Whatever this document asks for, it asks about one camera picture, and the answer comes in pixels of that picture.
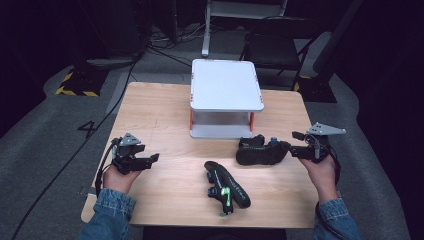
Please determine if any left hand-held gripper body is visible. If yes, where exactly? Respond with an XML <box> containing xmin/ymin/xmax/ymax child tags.
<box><xmin>111</xmin><ymin>132</ymin><xmax>148</xmax><ymax>176</ymax></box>

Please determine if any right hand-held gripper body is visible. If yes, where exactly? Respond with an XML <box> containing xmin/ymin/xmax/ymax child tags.
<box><xmin>301</xmin><ymin>121</ymin><xmax>347</xmax><ymax>165</ymax></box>

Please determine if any black sandal with blue buckle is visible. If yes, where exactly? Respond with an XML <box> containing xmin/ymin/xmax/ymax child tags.
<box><xmin>235</xmin><ymin>133</ymin><xmax>292</xmax><ymax>167</ymax></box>

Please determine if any person's left hand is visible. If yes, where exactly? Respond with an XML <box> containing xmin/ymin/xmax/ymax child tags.
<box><xmin>102</xmin><ymin>164</ymin><xmax>142</xmax><ymax>195</ymax></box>

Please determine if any person's right hand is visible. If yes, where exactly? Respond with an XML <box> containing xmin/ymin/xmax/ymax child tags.
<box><xmin>298</xmin><ymin>153</ymin><xmax>339</xmax><ymax>204</ymax></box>

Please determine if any black tape floor mark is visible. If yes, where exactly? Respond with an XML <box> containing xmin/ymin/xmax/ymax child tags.
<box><xmin>77</xmin><ymin>120</ymin><xmax>98</xmax><ymax>139</ymax></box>

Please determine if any dark slanted stand with base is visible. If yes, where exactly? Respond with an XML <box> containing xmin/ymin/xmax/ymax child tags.
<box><xmin>293</xmin><ymin>0</ymin><xmax>365</xmax><ymax>104</ymax></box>

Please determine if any yellow black striped stand base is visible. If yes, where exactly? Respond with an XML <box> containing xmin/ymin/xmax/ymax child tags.
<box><xmin>54</xmin><ymin>65</ymin><xmax>110</xmax><ymax>98</ymax></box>

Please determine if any white two-tier shoe rack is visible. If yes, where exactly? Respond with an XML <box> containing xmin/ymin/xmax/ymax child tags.
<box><xmin>188</xmin><ymin>58</ymin><xmax>265</xmax><ymax>140</ymax></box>

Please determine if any black folding chair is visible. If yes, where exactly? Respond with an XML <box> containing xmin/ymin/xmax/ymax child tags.
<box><xmin>238</xmin><ymin>15</ymin><xmax>322</xmax><ymax>92</ymax></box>

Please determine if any left hand-held gripper black cable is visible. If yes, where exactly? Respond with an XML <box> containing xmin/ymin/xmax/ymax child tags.
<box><xmin>94</xmin><ymin>137</ymin><xmax>122</xmax><ymax>197</ymax></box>

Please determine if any long black floor cable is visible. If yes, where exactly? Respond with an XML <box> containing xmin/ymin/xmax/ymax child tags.
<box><xmin>11</xmin><ymin>49</ymin><xmax>145</xmax><ymax>240</ymax></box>

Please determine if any black sandal with green strap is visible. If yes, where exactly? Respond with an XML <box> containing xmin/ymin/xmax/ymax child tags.
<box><xmin>203</xmin><ymin>160</ymin><xmax>252</xmax><ymax>217</ymax></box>

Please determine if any tangle of floor cables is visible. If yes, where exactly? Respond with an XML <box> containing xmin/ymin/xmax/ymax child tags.
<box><xmin>146</xmin><ymin>22</ymin><xmax>208</xmax><ymax>68</ymax></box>

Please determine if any white desk frame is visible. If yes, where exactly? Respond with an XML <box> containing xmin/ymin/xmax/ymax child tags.
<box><xmin>201</xmin><ymin>0</ymin><xmax>289</xmax><ymax>58</ymax></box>

